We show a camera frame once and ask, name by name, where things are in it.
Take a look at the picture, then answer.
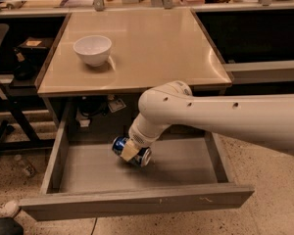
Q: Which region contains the grey counter cabinet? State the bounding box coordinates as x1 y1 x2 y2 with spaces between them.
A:
36 8 231 117

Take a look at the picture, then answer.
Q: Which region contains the white ceramic bowl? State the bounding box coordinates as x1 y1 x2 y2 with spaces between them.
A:
73 35 112 67

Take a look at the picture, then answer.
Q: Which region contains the black coiled cable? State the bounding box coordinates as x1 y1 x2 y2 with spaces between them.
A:
77 96 110 118

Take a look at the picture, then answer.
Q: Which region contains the blue pepsi can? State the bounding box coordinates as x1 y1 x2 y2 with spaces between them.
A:
112 136 152 167

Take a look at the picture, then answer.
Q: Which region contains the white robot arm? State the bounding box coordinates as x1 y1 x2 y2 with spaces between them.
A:
121 81 294 162

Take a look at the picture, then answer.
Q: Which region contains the white power adapter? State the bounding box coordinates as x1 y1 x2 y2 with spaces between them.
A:
75 110 91 127

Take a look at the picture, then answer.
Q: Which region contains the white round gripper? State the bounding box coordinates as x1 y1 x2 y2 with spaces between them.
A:
121 115 162 162

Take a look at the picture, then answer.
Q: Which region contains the black box with label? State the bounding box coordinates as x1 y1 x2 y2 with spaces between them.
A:
18 37 54 56

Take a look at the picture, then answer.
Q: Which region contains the grey open top drawer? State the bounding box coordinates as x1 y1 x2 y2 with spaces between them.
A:
21 102 254 221

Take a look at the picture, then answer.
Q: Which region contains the white shoe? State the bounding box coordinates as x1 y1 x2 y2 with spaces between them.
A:
0 200 21 218

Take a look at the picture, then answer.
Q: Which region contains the empty plastic bottle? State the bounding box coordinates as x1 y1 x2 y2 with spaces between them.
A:
14 155 36 177

